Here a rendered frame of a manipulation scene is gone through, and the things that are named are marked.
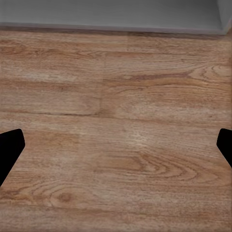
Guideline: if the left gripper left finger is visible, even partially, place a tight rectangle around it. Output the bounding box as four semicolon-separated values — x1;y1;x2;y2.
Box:
0;129;25;186

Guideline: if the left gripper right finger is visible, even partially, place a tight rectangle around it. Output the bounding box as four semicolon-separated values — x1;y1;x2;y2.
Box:
217;128;232;166

